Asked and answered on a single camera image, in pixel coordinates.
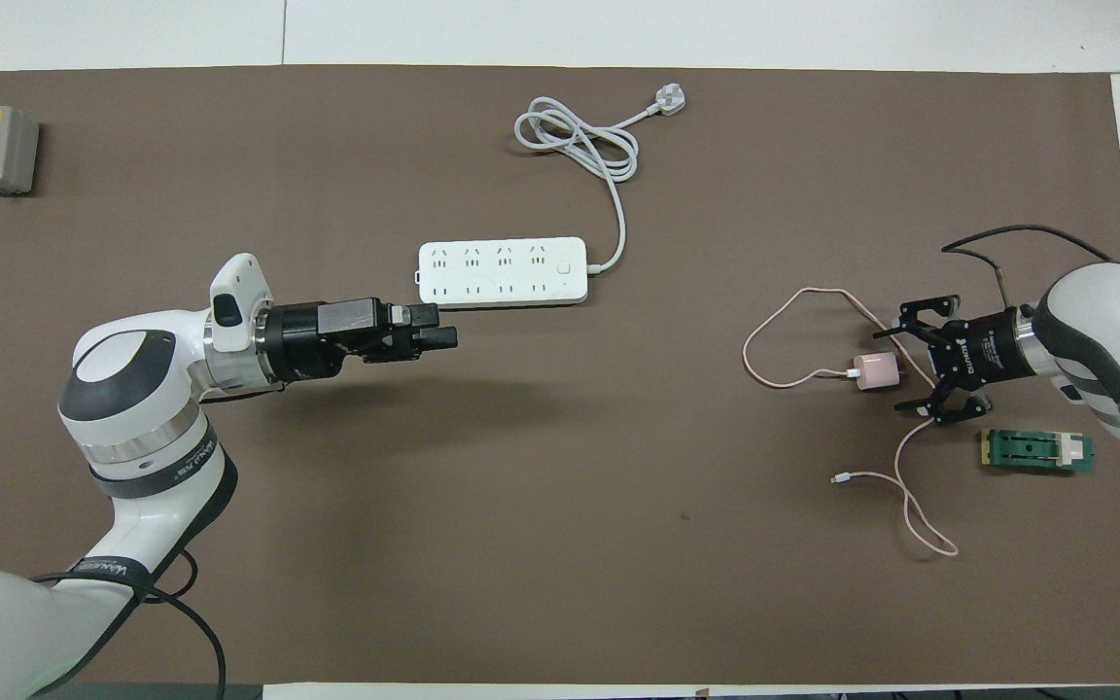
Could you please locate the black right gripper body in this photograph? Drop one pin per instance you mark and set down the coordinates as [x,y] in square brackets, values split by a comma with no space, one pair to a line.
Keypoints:
[978,350]

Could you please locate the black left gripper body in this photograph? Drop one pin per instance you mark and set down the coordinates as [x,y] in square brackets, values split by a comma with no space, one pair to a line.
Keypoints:
[307,340]

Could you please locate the pink charger adapter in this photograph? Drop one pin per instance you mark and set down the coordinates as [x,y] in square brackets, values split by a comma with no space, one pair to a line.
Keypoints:
[876,372]

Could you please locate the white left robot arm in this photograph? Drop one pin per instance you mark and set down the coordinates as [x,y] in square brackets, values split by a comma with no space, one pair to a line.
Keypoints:
[132,389]

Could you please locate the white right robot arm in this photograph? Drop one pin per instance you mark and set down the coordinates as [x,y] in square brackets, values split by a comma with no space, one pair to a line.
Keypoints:
[1095,331]

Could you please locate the white power strip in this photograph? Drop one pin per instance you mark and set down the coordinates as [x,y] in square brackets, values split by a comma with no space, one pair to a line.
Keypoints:
[502,272]

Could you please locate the white three-pin plug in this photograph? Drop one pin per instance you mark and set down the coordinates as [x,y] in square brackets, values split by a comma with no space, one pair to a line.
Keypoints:
[670,100]

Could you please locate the brown table mat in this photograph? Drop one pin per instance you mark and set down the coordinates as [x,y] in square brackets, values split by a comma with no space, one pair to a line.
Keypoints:
[521,535]

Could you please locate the green knife switch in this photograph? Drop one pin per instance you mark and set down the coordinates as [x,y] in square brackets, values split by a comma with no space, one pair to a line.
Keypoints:
[1027,450]

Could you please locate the grey on-off switch box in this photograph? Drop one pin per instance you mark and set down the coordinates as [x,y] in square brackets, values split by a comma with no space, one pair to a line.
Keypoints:
[6,146]

